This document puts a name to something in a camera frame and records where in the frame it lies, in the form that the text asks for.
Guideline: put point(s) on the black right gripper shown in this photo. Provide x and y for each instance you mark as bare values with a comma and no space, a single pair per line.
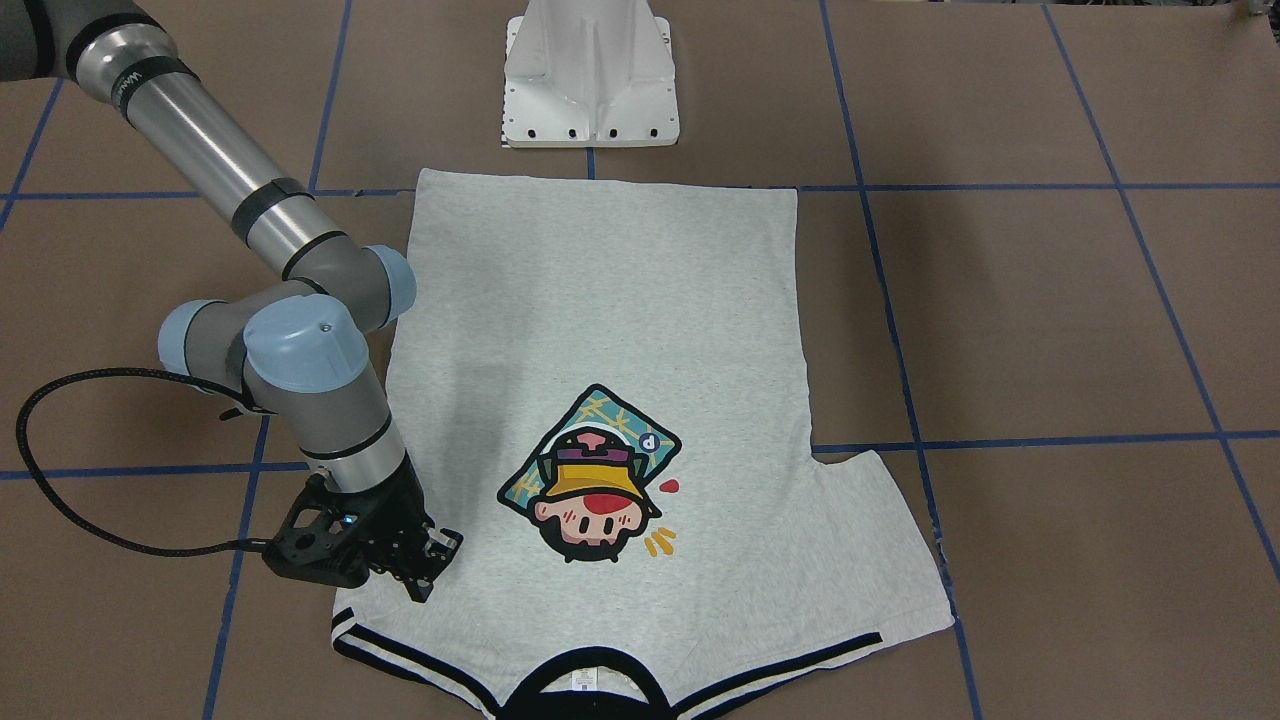
396,516

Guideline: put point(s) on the grey cartoon print t-shirt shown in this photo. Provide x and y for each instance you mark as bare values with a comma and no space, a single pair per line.
602,387

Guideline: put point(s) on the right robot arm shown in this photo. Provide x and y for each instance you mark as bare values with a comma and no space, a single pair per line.
298,349

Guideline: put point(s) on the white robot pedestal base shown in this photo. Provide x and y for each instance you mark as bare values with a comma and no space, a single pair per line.
589,75

